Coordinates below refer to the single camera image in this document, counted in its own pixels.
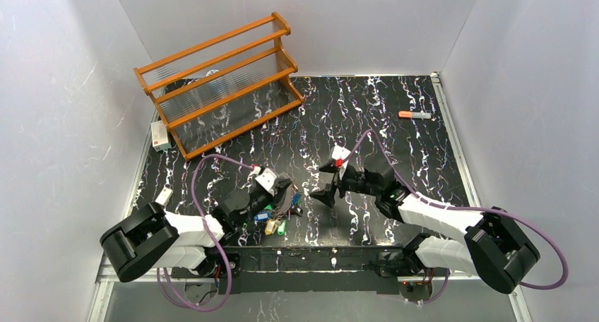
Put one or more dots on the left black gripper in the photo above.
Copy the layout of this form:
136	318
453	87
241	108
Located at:
279	192

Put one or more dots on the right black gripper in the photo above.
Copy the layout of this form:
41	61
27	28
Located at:
338	179

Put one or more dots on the bunch of coloured keys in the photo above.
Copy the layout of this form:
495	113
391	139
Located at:
275	219

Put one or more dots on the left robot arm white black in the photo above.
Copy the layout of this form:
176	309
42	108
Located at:
152	237

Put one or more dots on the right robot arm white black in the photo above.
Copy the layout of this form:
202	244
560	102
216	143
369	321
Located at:
488	245

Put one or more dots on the orange white marker pen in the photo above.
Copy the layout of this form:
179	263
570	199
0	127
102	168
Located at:
414	115

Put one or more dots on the small white card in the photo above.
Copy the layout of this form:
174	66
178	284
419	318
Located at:
164	196

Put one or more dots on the orange wooden shelf rack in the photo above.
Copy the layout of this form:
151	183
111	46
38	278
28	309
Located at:
219	89

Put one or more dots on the white red small box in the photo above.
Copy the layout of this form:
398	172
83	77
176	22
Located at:
159	136

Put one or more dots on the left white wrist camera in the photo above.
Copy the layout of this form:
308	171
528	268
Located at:
265	177

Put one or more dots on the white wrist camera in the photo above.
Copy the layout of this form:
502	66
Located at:
338	156
265	177

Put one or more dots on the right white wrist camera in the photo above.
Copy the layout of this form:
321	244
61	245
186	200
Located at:
338	156

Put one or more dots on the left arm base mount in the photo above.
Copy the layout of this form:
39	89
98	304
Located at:
212	267

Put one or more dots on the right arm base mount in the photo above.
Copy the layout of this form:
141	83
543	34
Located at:
419	284

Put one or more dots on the aluminium frame rail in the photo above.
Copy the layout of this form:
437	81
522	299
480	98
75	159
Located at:
301	283

